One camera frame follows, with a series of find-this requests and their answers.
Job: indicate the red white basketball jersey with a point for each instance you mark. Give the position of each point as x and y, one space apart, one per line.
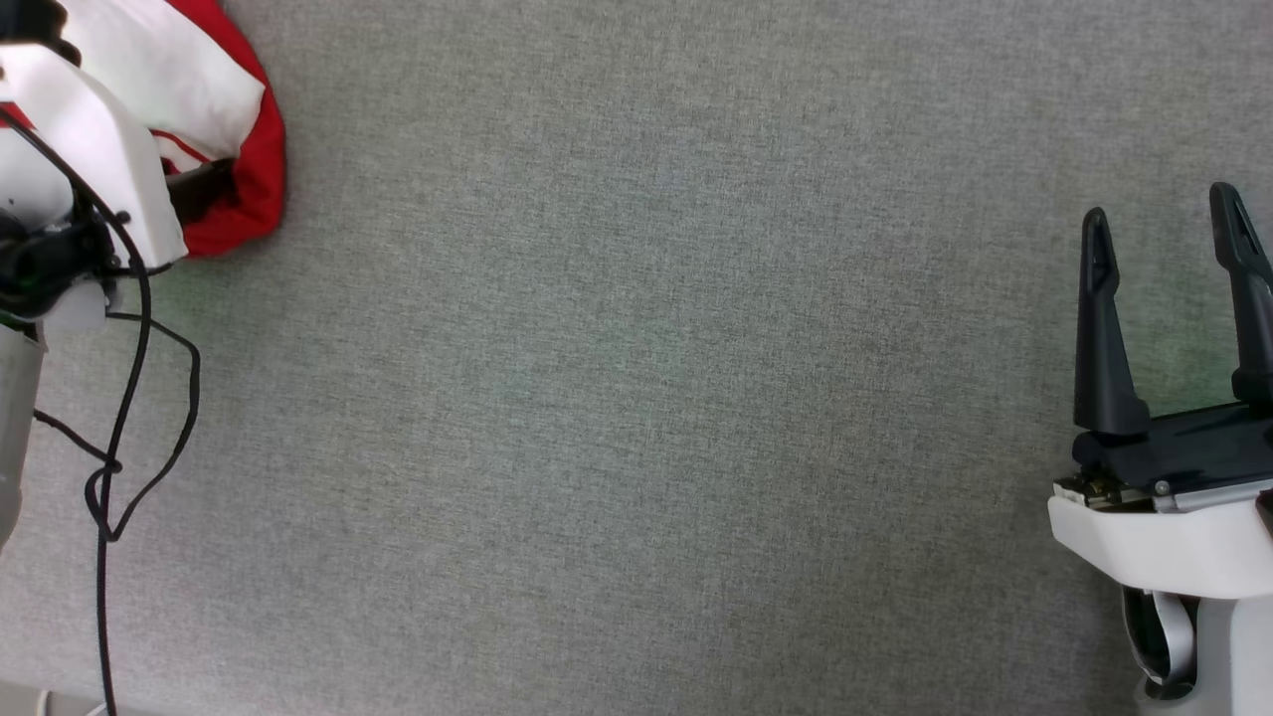
244 169

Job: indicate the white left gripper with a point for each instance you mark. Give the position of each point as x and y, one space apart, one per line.
99 139

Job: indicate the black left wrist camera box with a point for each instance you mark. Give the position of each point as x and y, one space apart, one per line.
30 20

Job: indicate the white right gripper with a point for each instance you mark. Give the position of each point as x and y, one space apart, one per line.
1183 527

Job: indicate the grey fabric sofa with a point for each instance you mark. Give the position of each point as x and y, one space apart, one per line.
646 398

